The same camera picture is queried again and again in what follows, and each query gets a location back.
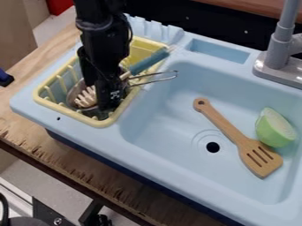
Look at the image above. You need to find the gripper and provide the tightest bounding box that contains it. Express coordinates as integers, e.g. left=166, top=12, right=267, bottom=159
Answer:
left=75, top=18, right=132, bottom=112

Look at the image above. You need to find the silver pot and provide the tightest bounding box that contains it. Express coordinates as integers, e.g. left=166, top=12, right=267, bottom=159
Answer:
left=64, top=69, right=180, bottom=119

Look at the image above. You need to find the yellow basket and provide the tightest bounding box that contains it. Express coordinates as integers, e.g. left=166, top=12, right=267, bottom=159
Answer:
left=32, top=35, right=171, bottom=129

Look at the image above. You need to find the red box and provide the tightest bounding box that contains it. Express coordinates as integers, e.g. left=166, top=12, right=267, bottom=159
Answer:
left=44, top=0, right=76, bottom=17

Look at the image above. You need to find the toy sink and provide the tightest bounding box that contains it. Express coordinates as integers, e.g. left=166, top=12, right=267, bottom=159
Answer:
left=8, top=12, right=302, bottom=226

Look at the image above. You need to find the blue tool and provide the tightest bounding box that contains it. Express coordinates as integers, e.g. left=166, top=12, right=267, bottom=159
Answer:
left=0, top=68, right=16, bottom=88

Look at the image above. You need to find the cardboard box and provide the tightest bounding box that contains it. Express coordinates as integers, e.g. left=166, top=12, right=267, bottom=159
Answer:
left=0, top=0, right=52, bottom=71

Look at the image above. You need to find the wooden spatula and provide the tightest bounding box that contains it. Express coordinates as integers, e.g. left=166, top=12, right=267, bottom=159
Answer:
left=192, top=97, right=284, bottom=179

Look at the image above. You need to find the green toy cabbage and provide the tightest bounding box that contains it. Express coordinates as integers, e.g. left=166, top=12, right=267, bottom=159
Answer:
left=254, top=107, right=298, bottom=148

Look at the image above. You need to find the tap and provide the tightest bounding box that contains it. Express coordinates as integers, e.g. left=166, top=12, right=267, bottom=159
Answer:
left=251, top=0, right=302, bottom=90

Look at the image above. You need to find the blue handled dish brush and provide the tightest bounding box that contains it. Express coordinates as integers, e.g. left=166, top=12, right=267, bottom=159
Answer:
left=72, top=46, right=171, bottom=109

